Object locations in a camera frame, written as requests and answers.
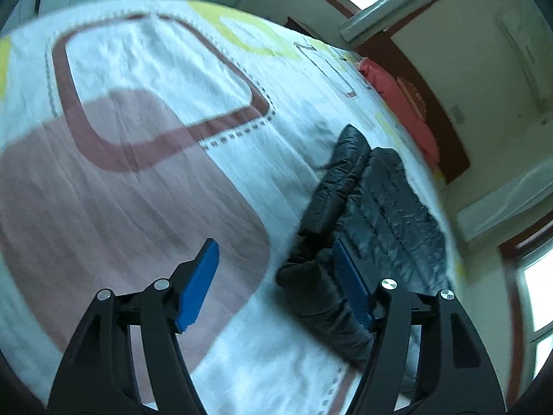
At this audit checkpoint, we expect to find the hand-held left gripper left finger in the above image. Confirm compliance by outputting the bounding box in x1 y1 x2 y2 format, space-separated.
47 238 221 415

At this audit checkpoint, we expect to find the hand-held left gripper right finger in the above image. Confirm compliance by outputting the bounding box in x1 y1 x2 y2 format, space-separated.
332 238 507 415

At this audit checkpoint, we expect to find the black puffer jacket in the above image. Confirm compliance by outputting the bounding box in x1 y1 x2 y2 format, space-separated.
275 124 450 369

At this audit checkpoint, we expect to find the patterned white bed sheet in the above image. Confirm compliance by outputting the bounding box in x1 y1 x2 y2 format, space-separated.
0 0 468 415

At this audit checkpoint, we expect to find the wooden headboard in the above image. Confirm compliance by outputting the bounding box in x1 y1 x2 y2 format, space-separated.
285 17 471 184

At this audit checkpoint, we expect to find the long white curtain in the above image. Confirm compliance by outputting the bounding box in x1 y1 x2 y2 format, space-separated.
456 168 553 243

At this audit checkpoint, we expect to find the wooden framed side window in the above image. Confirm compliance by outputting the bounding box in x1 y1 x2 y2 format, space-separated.
499 225 553 381

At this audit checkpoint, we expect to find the pink pillow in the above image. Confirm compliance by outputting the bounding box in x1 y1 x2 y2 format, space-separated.
358 57 440 166

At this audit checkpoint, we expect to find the orange patterned cushion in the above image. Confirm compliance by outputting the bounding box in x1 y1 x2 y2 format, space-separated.
396 75 428 118

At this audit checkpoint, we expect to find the pale curtain beside headboard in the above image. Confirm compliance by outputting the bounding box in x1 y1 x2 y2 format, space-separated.
338 0 433 43

